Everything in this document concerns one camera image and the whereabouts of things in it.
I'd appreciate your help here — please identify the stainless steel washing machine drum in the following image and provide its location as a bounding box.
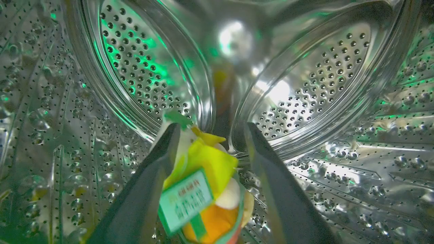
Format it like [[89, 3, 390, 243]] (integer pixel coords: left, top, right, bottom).
[[0, 0, 434, 244]]

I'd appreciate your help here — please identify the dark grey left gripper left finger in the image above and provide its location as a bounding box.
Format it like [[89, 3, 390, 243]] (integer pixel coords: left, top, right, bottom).
[[86, 123, 181, 244]]

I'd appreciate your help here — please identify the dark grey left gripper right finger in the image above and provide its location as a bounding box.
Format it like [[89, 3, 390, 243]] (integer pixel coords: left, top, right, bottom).
[[243, 122, 339, 244]]

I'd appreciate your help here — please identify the yellow orange plush toy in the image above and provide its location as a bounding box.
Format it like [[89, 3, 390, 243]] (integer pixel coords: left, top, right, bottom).
[[151, 111, 255, 244]]

